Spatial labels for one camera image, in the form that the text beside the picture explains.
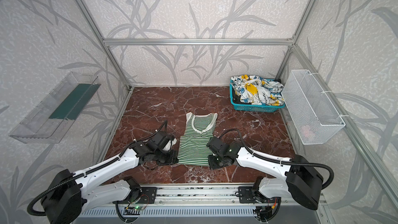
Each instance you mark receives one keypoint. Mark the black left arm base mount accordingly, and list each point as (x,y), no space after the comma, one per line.
(139,194)

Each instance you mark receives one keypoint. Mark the teal plastic laundry basket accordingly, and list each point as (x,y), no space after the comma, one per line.
(250,107)

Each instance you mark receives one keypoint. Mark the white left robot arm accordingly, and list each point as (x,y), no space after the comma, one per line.
(71,194)

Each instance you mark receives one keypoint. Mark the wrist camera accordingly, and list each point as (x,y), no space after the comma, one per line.
(218,147)
(162,141)

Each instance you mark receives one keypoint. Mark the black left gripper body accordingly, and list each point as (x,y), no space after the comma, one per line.
(168,156)

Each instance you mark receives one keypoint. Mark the green white striped shirt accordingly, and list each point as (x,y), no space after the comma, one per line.
(193,150)

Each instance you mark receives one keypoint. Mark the clear plastic wall tray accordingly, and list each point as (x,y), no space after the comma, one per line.
(51,119)

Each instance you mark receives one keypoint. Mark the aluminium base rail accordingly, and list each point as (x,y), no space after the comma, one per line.
(197,200)

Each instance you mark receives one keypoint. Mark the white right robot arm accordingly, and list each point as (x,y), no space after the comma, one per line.
(290,178)

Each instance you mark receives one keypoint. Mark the white yellow blue printed garment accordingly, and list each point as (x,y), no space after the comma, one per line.
(255,90)

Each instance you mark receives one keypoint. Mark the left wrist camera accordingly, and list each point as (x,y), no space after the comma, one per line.
(162,141)

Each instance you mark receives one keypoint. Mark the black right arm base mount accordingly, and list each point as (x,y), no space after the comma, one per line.
(251,194)

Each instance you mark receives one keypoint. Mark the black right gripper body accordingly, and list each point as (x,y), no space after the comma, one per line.
(213,160)

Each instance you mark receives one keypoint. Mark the white wire mesh basket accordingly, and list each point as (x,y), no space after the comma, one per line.
(315,117)

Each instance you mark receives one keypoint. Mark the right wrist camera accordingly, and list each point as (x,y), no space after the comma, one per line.
(218,147)

